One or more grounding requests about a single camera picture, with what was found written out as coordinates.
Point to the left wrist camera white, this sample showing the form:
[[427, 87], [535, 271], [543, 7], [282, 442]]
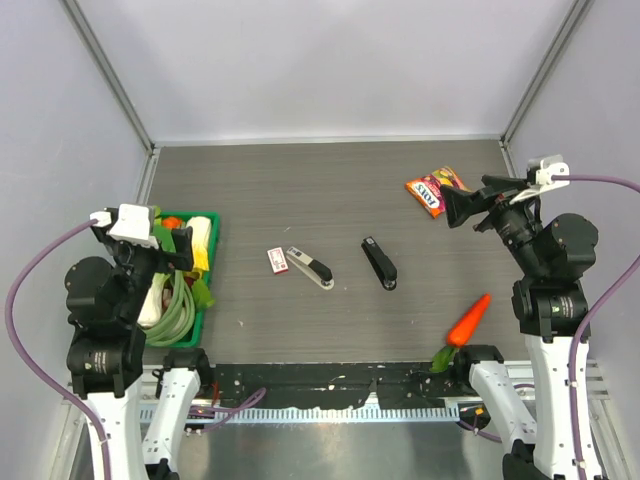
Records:
[[130, 223]]

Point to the white slotted cable duct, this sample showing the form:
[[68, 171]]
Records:
[[370, 413]]

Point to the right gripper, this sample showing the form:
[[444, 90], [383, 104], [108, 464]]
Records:
[[461, 204]]

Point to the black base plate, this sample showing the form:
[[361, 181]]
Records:
[[335, 386]]

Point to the orange candy bag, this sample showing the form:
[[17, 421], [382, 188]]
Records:
[[426, 189]]

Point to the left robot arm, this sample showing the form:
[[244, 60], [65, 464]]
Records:
[[105, 359]]

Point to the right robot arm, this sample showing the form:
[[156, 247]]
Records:
[[554, 441]]

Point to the orange toy carrot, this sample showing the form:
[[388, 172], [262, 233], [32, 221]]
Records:
[[460, 334]]

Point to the small orange toy vegetable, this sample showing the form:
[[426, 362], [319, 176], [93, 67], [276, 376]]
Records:
[[172, 222]]

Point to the red white staple box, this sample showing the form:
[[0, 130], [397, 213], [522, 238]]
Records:
[[277, 260]]

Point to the green plastic tray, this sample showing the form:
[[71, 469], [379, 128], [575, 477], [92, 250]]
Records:
[[181, 324]]

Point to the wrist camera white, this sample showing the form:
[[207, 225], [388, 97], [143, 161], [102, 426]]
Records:
[[544, 174], [130, 223]]

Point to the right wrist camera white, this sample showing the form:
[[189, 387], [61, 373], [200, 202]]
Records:
[[544, 174]]

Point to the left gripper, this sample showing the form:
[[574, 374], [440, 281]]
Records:
[[182, 257]]

